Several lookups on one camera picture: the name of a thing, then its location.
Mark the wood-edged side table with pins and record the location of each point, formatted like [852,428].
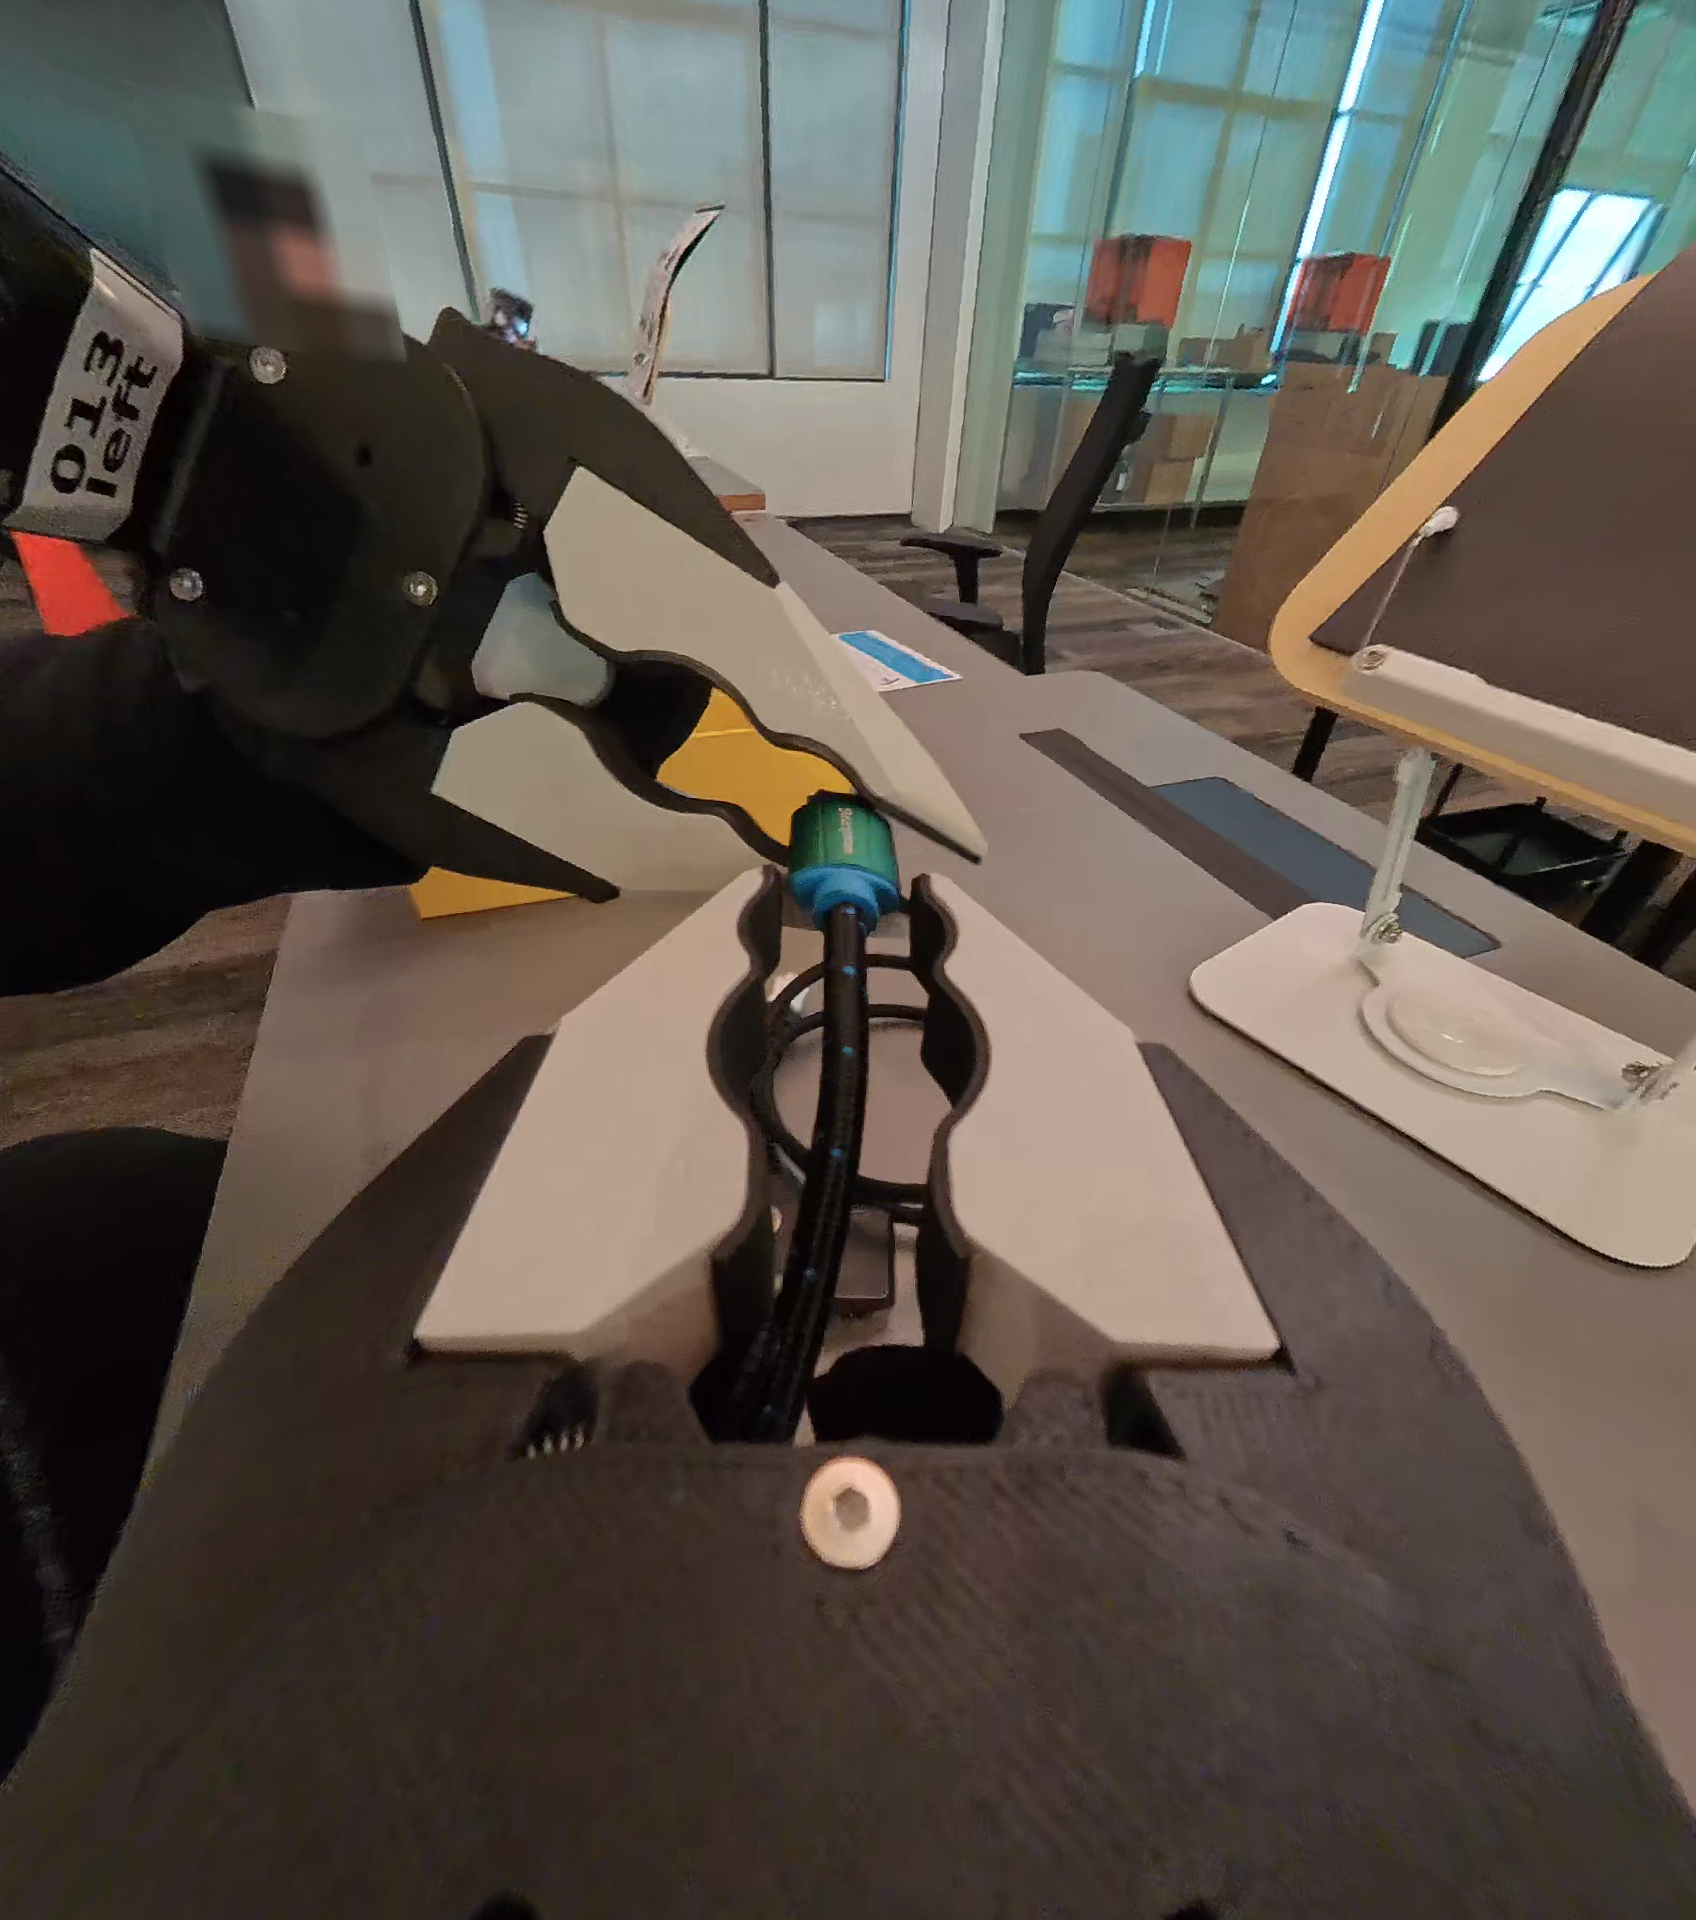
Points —
[737,482]

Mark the black floor bin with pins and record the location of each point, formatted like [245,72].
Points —
[1522,849]

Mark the yellow plastic bin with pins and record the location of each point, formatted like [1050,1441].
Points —
[743,765]

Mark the white metal board stand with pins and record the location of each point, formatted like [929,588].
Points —
[1538,1155]

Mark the large cardboard box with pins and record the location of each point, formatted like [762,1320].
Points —
[1313,494]

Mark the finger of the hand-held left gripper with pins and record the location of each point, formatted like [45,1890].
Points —
[519,765]
[729,615]

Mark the orange 3D printer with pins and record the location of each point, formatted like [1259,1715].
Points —
[1340,308]
[1141,293]

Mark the person's left forearm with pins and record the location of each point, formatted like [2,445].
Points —
[68,810]

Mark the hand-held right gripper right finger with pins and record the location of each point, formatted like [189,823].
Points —
[1102,1201]

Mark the person's leg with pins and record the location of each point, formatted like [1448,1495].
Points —
[112,1275]

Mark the orange traffic cone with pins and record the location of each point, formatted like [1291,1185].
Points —
[68,584]

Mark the white and blue paper sheet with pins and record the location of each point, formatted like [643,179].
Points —
[892,660]

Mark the curved white board on stand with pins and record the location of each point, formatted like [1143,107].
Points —
[669,301]

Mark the black office chair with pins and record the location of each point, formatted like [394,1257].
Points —
[1097,481]

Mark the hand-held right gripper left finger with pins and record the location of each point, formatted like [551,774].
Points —
[592,1185]

